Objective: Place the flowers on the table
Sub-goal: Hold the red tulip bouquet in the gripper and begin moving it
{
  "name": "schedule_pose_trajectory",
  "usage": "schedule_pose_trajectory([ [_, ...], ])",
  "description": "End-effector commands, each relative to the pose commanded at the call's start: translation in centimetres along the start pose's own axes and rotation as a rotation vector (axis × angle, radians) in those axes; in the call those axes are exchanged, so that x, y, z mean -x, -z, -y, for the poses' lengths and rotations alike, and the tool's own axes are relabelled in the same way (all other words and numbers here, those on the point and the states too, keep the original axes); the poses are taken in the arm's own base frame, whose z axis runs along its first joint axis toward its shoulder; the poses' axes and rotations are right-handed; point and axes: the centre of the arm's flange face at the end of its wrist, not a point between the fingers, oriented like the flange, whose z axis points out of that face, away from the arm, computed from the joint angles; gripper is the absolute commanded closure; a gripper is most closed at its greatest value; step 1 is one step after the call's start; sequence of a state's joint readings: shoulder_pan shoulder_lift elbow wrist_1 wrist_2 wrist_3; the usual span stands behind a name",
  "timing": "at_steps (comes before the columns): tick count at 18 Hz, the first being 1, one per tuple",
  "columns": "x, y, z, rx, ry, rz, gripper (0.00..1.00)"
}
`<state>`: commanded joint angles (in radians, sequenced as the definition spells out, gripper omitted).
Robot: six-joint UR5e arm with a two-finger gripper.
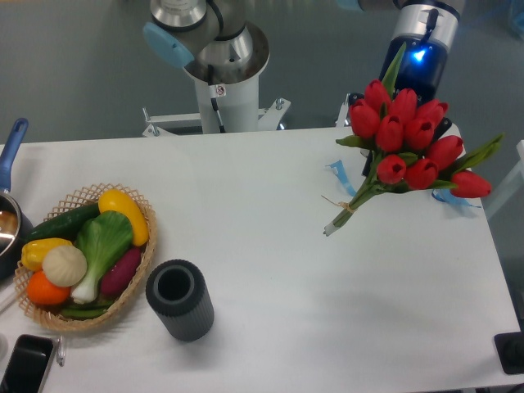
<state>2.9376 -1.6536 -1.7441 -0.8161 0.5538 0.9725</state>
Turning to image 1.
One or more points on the blue handled saucepan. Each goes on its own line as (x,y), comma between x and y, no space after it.
(15,226)

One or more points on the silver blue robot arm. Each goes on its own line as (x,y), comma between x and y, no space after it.
(225,54)

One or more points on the white garlic bulb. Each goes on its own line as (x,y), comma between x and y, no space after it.
(64,266)

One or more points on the light blue ribbon strip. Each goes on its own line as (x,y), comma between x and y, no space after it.
(339,171)

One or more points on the yellow bell pepper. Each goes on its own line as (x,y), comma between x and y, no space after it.
(34,252)

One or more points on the orange fruit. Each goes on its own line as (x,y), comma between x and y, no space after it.
(43,292)

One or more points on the small metal clip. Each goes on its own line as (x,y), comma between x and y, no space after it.
(60,351)

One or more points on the green bok choy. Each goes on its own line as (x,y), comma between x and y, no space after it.
(102,241)

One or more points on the woven wicker basket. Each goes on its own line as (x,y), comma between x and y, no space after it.
(88,195)

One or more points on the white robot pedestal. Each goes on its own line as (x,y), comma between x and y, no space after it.
(222,108)

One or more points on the green pea pods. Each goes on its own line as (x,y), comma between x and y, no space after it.
(86,311)

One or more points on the red tulip bouquet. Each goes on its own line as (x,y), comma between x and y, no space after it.
(406,156)

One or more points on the green cucumber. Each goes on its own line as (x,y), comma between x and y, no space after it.
(66,225)

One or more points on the white frame at right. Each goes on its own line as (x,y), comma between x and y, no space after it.
(511,183)

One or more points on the black smartphone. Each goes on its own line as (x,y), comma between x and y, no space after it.
(28,365)

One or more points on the purple sweet potato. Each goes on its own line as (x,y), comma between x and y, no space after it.
(116,280)

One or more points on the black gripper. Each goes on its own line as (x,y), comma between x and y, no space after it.
(421,69)

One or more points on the blue ribbon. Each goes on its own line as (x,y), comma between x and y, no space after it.
(445,196)

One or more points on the black device at edge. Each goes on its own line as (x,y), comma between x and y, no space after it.
(509,347)

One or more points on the dark grey ribbed vase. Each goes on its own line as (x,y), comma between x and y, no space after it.
(177,292)

